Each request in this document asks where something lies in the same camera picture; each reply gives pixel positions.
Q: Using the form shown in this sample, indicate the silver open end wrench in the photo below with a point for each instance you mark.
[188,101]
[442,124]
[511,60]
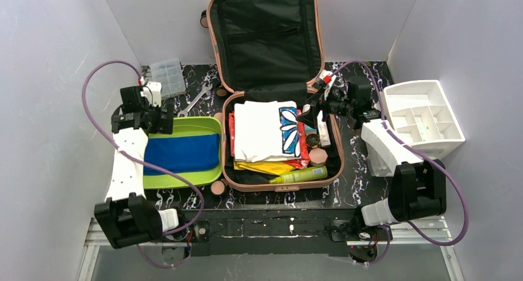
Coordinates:
[205,88]

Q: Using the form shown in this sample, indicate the red white tie-dye cloth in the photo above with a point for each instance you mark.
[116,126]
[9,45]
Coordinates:
[299,162]

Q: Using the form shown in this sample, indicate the pink hard shell suitcase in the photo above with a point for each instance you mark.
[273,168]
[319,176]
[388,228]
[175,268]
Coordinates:
[269,50]

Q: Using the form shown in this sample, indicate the pink octagonal compact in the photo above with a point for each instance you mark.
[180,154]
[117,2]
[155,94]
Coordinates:
[318,157]

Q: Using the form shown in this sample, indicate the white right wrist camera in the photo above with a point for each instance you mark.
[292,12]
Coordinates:
[326,79]

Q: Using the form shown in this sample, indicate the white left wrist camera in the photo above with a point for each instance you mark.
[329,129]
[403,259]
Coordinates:
[152,92]

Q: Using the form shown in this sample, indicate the lime green plastic basin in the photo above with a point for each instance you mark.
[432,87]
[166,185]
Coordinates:
[196,125]

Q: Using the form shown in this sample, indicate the white pink blue spray bottle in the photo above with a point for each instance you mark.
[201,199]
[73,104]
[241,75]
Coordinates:
[308,130]

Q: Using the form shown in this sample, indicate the white divided organizer box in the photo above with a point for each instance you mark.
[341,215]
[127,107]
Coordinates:
[418,114]

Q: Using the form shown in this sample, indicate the clear screw assortment box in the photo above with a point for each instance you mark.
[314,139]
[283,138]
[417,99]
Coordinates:
[170,74]

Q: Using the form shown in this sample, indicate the blue towel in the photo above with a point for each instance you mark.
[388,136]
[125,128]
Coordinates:
[197,154]

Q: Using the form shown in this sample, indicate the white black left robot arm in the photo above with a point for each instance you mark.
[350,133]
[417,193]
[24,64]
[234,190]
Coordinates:
[126,217]

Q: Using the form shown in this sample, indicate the white printed shirt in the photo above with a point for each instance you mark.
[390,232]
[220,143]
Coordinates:
[266,131]

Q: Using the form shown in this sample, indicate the round gold black jar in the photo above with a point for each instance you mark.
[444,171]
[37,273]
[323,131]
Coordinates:
[313,141]

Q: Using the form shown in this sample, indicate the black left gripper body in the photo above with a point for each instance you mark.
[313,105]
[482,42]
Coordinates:
[164,118]

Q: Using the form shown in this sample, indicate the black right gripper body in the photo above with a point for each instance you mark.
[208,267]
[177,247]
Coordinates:
[321,106]

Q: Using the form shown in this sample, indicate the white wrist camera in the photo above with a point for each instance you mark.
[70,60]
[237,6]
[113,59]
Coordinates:
[326,79]
[152,92]

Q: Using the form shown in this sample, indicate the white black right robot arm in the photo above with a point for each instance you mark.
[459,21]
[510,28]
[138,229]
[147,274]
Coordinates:
[418,188]

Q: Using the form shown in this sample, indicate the yellow green spray bottle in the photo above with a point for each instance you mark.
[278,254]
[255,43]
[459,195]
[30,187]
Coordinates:
[301,175]

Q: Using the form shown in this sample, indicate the aluminium base frame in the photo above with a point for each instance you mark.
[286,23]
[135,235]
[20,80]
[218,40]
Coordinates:
[205,232]

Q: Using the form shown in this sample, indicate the yellow folded cloth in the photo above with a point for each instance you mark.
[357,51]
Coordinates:
[276,168]

